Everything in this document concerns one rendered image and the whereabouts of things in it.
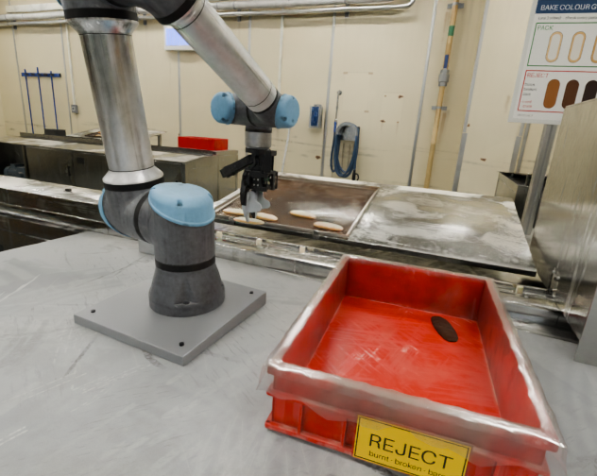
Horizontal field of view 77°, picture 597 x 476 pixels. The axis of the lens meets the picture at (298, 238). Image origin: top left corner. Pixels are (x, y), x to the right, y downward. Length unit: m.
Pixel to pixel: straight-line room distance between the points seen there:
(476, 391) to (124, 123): 0.76
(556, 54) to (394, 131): 3.05
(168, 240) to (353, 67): 4.32
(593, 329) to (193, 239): 0.74
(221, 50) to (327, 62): 4.23
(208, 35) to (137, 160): 0.26
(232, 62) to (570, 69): 1.38
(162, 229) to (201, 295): 0.14
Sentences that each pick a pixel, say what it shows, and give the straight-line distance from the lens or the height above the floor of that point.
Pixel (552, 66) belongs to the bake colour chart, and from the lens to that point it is 1.85.
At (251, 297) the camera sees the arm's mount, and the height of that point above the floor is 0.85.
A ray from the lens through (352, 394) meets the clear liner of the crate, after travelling 0.47.
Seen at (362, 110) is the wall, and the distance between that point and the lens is 4.80.
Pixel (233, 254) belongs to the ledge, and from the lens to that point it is 1.09.
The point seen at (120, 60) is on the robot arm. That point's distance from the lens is 0.79.
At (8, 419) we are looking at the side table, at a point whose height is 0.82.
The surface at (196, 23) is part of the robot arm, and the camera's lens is 0.74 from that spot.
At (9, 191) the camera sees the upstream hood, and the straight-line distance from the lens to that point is 1.73.
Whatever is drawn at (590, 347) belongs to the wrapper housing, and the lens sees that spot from 0.88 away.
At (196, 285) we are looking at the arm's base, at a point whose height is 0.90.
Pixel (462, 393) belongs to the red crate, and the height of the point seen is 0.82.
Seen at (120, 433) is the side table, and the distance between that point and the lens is 0.58.
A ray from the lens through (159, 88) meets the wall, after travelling 6.19.
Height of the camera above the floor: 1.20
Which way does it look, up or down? 16 degrees down
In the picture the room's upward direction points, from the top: 4 degrees clockwise
